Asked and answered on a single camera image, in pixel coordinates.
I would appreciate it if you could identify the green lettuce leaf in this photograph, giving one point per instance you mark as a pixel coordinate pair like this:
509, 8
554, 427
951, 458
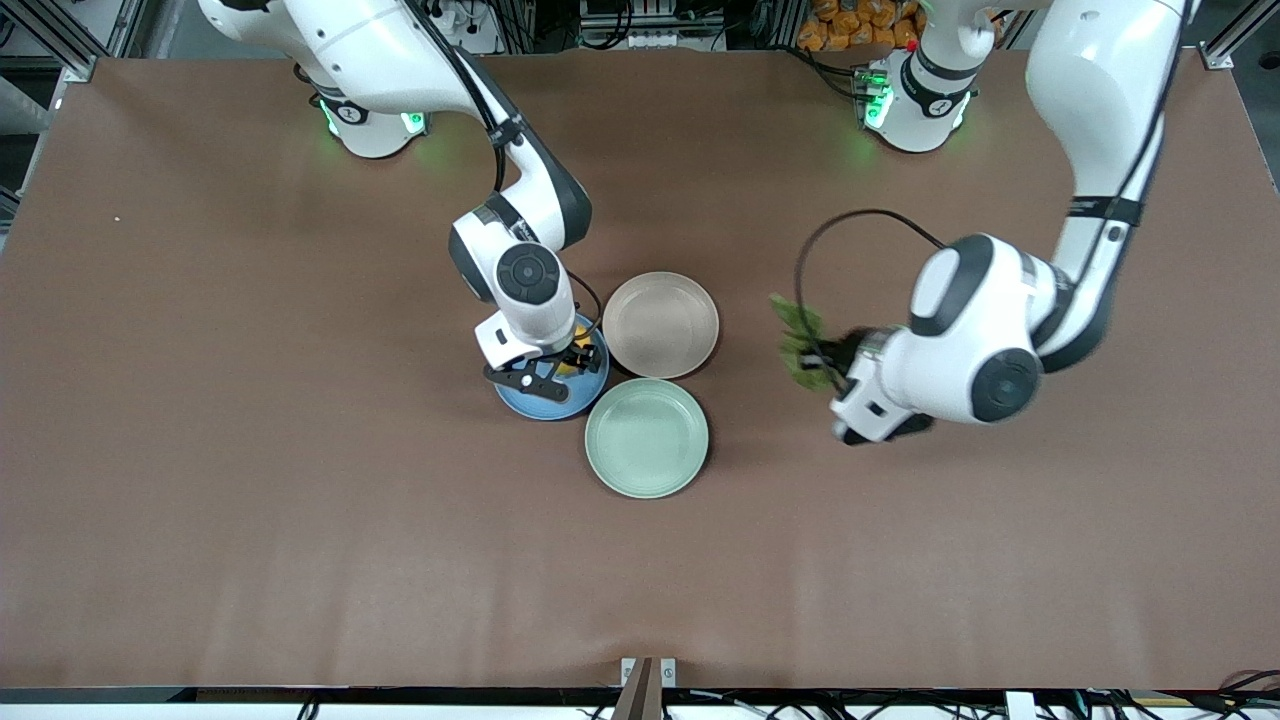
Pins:
800, 338

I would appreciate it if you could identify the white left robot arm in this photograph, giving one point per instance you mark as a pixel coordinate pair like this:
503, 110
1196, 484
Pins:
1100, 90

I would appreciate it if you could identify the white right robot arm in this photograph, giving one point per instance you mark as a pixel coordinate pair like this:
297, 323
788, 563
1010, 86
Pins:
380, 50

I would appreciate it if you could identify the blue plate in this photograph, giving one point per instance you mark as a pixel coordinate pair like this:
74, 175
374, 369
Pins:
565, 405

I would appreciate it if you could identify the beige plate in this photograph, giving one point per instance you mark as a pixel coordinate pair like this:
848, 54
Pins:
660, 325

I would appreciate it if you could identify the light green plate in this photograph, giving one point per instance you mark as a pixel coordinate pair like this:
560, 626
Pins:
647, 438

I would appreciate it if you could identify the orange items pile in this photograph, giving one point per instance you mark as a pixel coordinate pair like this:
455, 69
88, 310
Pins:
855, 25

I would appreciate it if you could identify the white power strip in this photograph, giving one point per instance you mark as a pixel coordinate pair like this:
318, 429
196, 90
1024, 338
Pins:
445, 20

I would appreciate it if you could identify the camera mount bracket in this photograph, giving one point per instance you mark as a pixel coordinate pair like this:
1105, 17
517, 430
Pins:
648, 685

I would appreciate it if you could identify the aluminium frame profile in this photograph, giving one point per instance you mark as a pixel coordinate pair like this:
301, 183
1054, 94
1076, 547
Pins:
60, 40
1235, 35

